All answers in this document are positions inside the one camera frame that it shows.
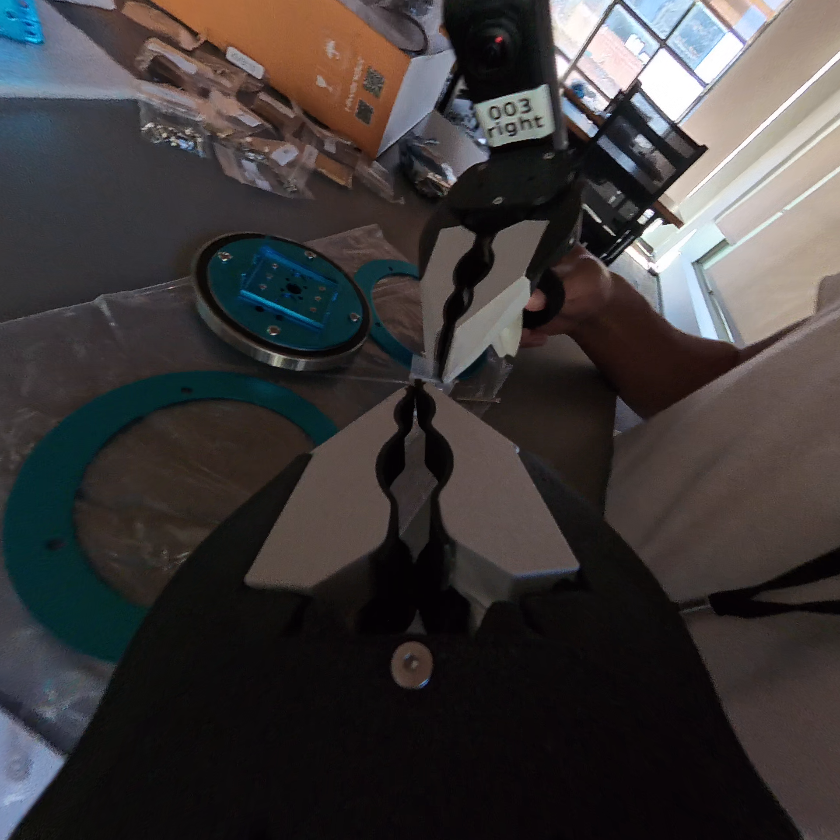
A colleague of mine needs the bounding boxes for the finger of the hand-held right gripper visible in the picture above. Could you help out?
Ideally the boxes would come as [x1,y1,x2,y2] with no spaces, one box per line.
[446,218,552,385]
[419,226,473,382]

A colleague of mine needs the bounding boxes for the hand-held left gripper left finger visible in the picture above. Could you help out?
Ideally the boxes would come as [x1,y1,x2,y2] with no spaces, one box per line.
[244,386,417,632]

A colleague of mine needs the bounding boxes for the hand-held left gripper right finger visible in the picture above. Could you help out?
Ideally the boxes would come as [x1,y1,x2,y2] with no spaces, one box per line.
[415,386,582,634]

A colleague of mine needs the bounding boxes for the person's right forearm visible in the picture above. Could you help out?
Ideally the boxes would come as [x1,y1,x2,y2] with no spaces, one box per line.
[577,276,746,421]

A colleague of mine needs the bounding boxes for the person's right hand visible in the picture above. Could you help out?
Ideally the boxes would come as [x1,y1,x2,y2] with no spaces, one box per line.
[521,247,616,349]

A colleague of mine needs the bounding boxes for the clear bag of black parts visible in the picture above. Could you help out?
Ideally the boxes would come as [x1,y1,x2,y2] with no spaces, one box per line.
[397,128,487,201]

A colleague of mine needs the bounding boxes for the black metal rack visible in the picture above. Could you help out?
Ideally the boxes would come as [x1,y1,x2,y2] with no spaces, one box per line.
[577,82,710,263]

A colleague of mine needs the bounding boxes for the round bearing disc assembly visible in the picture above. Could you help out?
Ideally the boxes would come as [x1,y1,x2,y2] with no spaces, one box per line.
[192,231,371,371]

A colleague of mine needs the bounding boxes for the grid-pane window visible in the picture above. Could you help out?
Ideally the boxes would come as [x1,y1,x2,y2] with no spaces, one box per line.
[551,0,791,126]

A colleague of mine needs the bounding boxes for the pile of small screw bags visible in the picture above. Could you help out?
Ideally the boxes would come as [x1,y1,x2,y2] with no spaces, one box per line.
[134,36,401,204]

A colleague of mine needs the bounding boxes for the person's beige shirt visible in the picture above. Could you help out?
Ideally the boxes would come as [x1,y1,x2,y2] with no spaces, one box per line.
[604,272,840,840]

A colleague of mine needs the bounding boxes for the orange cardboard box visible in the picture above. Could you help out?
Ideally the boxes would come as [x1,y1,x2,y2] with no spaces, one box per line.
[121,0,460,158]

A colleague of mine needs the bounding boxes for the large clear plastic sheet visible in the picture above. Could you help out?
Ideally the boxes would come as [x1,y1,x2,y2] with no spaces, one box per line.
[0,223,513,756]

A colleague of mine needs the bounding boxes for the teal metal ring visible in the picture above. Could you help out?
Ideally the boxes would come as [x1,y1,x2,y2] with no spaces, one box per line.
[353,259,490,382]
[2,371,339,664]

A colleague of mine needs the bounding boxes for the black lanyard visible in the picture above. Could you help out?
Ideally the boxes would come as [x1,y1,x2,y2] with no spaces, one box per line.
[679,554,840,618]

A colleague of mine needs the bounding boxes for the blue perforated metal bracket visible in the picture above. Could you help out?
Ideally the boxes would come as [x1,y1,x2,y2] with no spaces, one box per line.
[0,0,45,45]

